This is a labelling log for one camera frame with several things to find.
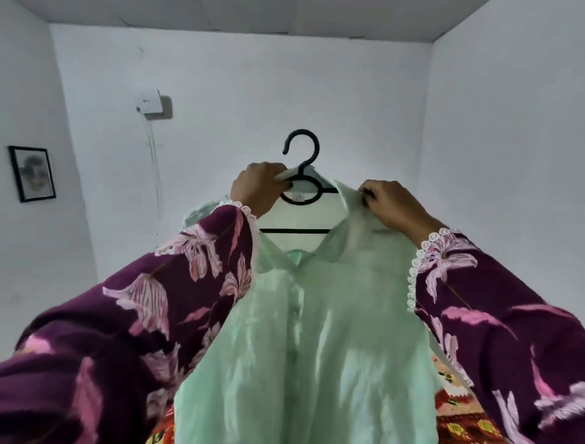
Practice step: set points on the white wall switch box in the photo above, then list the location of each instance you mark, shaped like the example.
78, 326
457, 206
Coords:
150, 100

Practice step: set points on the mint green shirt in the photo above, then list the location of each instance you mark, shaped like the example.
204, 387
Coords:
311, 347

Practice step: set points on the black framed wall picture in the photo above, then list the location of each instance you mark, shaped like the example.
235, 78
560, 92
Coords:
32, 174

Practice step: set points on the black hanger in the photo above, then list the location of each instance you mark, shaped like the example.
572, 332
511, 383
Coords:
307, 151

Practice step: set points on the person's right hand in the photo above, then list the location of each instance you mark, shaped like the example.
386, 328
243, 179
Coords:
397, 208

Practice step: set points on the person's left hand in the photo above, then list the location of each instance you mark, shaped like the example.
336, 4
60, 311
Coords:
258, 187

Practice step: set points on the person's right forearm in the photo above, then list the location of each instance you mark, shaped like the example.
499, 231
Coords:
498, 334

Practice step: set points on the floral red and yellow bedsheet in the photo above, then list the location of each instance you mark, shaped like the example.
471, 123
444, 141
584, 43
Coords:
461, 411

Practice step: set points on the person's left forearm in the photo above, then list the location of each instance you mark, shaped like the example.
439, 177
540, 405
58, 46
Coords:
128, 320

